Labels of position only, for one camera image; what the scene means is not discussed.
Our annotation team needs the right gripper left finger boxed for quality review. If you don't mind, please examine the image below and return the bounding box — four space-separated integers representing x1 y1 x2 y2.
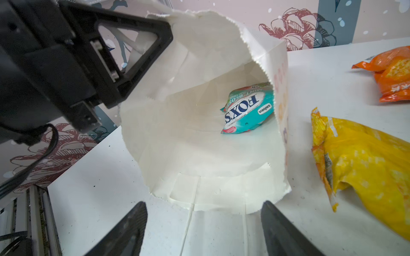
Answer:
86 202 148 256

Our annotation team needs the white printed paper bag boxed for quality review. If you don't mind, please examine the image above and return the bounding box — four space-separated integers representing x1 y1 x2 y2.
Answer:
118 9 293 256

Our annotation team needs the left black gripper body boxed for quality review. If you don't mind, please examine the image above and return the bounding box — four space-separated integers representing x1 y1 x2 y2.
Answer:
1 1 101 144

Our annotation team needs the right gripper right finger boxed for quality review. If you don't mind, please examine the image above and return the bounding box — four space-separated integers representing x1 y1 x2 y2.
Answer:
261 201 323 256

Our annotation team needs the orange snack packet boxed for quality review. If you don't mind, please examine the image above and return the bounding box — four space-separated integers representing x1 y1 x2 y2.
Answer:
352 46 410 102

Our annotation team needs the green white snack packet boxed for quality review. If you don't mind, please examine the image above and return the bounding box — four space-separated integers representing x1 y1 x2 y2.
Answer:
221 82 274 134

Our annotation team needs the aluminium mounting rail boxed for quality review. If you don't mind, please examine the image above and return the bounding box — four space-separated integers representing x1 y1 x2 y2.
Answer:
0 183 63 256

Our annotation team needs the yellow snack packet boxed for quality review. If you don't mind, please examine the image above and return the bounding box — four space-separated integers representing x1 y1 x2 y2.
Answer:
311 108 410 240

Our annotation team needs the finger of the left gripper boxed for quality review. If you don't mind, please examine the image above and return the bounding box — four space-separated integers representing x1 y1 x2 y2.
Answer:
58 1 173 108

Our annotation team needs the left black corrugated cable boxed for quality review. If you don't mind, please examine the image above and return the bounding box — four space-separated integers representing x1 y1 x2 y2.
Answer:
0 123 60 201

